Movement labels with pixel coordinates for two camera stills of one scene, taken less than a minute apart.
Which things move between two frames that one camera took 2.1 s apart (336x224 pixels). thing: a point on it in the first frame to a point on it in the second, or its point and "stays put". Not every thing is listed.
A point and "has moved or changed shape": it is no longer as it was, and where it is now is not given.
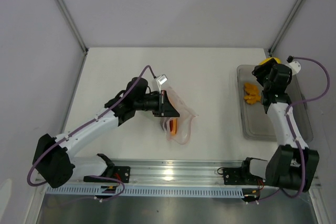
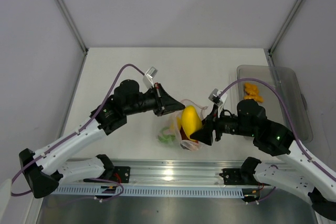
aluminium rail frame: x=167 y=172 stays put
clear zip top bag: x=184 y=121 has moved or changed shape
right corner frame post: x=292 y=13 stays put
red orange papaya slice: x=173 y=126 to x=184 y=135
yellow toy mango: x=277 y=60 to x=191 y=121
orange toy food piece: x=253 y=95 stays put
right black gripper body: x=262 y=77 to x=228 y=124
